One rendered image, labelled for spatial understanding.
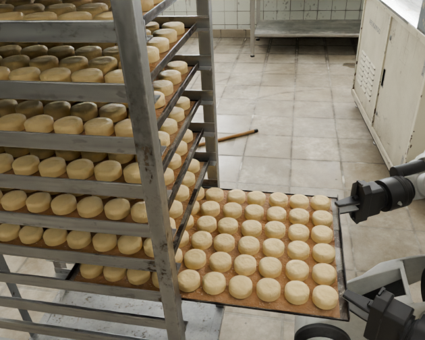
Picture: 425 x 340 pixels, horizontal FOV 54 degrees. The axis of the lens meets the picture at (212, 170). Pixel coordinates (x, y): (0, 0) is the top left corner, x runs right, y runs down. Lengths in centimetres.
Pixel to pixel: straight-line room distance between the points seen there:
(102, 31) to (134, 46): 6
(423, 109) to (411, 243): 62
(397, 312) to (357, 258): 115
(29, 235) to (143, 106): 48
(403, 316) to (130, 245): 53
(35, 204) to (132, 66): 42
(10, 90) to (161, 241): 35
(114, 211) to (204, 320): 80
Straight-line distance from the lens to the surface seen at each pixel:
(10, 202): 94
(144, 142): 63
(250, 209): 108
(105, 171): 78
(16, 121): 82
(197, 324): 153
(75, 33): 64
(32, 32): 67
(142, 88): 59
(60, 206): 88
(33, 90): 71
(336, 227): 109
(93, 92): 66
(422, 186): 122
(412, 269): 119
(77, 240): 93
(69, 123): 77
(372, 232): 216
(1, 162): 90
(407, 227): 225
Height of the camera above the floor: 137
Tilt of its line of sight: 33 degrees down
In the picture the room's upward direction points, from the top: 3 degrees counter-clockwise
